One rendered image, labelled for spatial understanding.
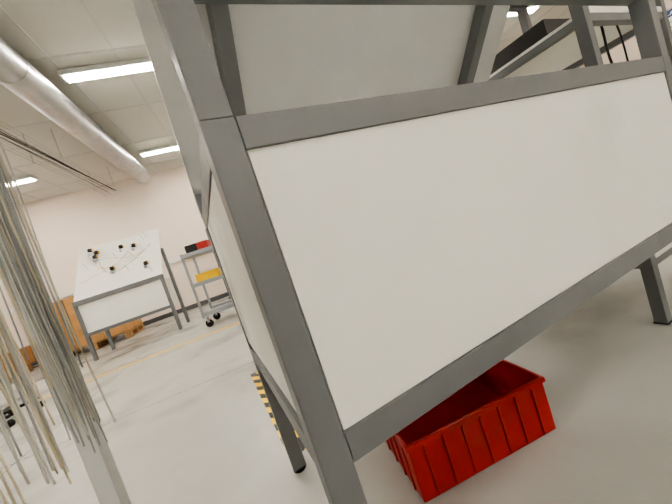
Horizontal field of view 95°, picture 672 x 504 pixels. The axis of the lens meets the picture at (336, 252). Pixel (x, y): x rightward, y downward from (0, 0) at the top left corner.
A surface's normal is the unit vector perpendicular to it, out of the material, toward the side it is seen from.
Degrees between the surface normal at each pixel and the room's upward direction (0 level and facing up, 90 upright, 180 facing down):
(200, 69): 90
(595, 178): 90
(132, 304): 90
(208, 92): 90
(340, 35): 130
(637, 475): 0
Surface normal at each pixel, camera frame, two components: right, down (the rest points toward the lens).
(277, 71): 0.51, 0.55
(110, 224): 0.27, -0.03
